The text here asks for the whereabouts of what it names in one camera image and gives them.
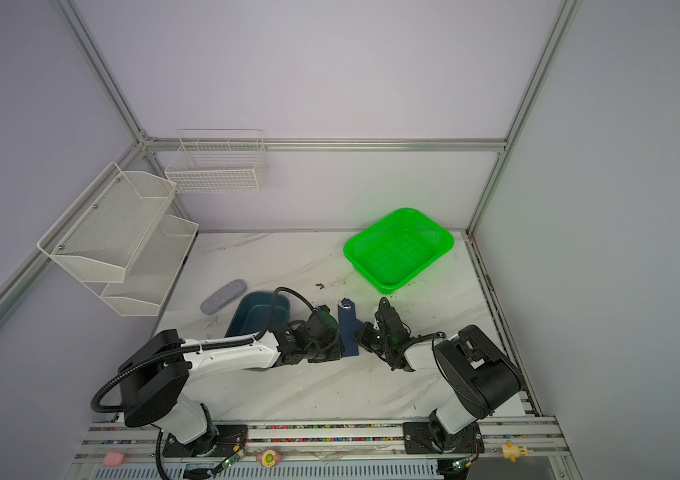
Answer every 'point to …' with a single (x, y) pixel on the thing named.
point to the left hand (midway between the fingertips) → (343, 350)
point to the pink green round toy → (268, 458)
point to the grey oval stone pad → (223, 296)
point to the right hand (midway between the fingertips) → (350, 335)
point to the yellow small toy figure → (512, 451)
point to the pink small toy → (113, 459)
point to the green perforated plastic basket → (395, 247)
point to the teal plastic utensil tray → (253, 312)
